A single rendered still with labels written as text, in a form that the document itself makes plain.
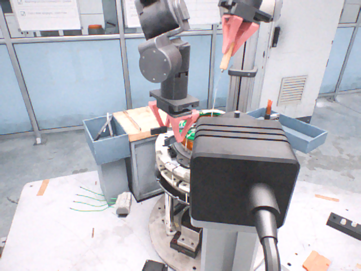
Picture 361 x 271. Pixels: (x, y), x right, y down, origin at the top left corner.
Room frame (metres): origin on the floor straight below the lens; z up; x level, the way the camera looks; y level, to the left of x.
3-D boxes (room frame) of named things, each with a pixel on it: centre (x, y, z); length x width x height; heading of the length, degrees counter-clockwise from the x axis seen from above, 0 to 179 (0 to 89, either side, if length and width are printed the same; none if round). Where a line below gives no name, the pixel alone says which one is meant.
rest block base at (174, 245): (0.50, -0.02, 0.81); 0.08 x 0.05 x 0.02; 61
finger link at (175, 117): (0.50, 0.01, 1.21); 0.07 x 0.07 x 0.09; 36
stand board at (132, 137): (0.82, 0.11, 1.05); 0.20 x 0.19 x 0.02; 118
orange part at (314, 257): (0.45, -0.37, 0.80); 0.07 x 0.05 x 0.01; 132
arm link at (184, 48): (0.51, 0.01, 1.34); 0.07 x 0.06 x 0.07; 160
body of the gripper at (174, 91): (0.52, 0.01, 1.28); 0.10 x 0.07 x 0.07; 36
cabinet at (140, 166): (0.82, 0.11, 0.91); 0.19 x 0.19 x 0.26; 28
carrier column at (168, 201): (0.57, 0.03, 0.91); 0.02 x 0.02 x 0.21
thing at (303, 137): (0.79, -0.35, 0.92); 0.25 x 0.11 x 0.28; 37
